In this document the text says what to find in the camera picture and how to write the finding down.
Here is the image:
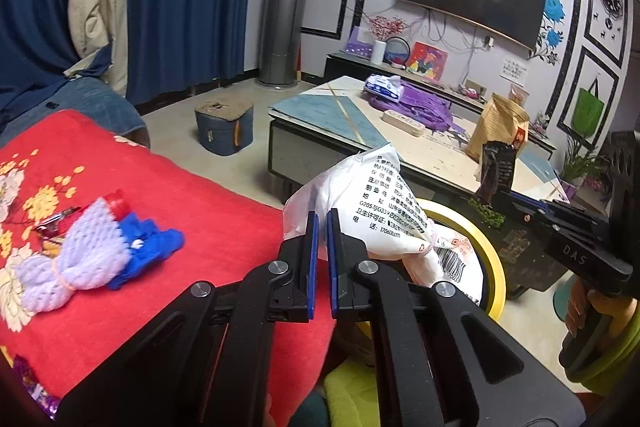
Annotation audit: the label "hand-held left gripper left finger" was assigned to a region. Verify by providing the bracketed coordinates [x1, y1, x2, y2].
[57, 211, 321, 427]

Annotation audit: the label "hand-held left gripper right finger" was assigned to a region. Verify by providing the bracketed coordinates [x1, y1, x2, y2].
[326, 208, 586, 427]

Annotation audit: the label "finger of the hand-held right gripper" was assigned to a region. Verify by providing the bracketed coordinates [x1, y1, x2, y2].
[492, 189, 553, 215]
[520, 209, 563, 238]

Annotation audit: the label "dark green snack packet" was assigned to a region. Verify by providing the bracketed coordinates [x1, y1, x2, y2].
[467, 141, 518, 229]

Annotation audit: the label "yellow round trash bin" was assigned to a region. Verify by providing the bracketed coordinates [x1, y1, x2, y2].
[415, 199, 507, 324]

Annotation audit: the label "white printed plastic bag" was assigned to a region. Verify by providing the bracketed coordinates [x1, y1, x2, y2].
[282, 146, 486, 308]

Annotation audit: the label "blue glove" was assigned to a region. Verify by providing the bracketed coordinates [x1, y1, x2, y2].
[107, 211, 186, 292]

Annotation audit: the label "lavender foam net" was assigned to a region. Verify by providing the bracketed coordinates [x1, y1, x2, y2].
[10, 198, 126, 312]

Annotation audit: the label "colourful snack wrapper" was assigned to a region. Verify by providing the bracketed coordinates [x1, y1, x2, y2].
[34, 206, 83, 253]

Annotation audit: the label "person's right forearm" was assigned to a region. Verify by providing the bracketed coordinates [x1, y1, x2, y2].
[567, 309, 640, 395]

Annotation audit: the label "person's right hand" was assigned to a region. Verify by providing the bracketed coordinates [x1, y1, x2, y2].
[565, 281, 638, 339]

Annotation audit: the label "green potted plant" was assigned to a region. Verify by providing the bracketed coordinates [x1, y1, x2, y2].
[555, 134, 611, 198]

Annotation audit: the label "brown paper bag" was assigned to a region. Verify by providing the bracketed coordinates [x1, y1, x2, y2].
[465, 93, 530, 162]

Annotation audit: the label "green tote bag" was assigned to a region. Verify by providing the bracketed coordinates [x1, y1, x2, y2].
[570, 77, 608, 145]

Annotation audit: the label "red floral blanket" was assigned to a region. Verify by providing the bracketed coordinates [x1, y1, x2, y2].
[0, 107, 341, 410]

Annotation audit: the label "purple backpack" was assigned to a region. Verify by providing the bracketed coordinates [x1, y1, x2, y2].
[367, 79, 468, 135]

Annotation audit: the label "white power strip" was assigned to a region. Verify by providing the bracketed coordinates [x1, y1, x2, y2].
[382, 109, 427, 136]

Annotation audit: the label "marble coffee table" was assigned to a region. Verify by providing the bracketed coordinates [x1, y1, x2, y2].
[267, 76, 576, 293]

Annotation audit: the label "blue storage stool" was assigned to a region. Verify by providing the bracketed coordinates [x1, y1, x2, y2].
[194, 98, 256, 156]

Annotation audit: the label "colourful painting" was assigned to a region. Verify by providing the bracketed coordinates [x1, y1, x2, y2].
[406, 41, 448, 82]

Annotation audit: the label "tissue pack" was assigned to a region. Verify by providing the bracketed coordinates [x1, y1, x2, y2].
[364, 74, 405, 102]

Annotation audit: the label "white vase pink flowers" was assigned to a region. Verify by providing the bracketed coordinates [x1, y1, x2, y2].
[367, 16, 408, 65]

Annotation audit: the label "purple box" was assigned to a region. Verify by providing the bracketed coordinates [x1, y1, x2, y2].
[347, 26, 376, 56]

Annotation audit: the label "blue denim cloth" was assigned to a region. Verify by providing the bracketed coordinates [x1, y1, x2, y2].
[0, 72, 151, 148]

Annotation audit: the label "purple glitter wrapper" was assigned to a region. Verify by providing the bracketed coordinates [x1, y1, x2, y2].
[12, 354, 63, 420]

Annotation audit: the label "wide blue curtain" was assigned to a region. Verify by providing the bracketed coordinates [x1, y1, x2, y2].
[0, 0, 103, 130]

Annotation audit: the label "white wall notice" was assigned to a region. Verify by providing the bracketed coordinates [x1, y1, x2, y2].
[500, 56, 528, 82]

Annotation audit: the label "round sand art frame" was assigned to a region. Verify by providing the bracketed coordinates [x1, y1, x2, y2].
[385, 36, 412, 70]

